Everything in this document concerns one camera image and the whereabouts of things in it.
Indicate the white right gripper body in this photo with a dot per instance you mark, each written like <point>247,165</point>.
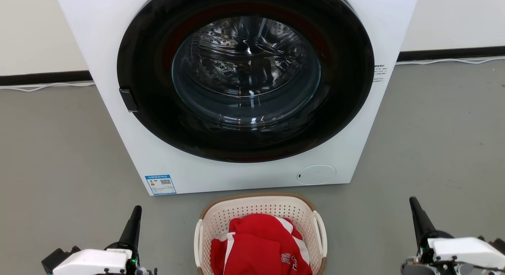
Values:
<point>465,251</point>

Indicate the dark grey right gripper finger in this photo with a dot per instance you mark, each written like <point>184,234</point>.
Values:
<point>421,221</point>

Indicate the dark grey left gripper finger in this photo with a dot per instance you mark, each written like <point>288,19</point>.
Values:
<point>131,231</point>

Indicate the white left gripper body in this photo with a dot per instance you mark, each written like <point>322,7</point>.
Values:
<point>90,262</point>

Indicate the cream plastic laundry basket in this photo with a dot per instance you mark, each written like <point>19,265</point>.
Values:
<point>258,204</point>

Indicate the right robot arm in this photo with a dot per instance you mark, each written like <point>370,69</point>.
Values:
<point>495,243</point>

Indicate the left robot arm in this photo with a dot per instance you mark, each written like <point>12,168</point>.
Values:
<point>59,257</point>

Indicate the blue energy label sticker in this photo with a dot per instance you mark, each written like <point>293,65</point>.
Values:
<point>160,184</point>

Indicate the round white filter cover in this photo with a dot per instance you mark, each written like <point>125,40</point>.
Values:
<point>316,174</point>

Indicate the round black washer door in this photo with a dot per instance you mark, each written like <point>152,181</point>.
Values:
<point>148,113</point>

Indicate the red and white garment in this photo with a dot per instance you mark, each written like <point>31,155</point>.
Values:
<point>258,247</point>

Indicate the small printed text sticker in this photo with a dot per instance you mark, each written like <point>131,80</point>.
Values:
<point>380,73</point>

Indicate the black baseboard strip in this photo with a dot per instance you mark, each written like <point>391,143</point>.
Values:
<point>43,77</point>
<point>453,53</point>

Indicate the white front-load washing machine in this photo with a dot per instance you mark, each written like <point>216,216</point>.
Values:
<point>94,34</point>

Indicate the steel washer drum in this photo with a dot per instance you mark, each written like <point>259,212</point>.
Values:
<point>246,58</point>

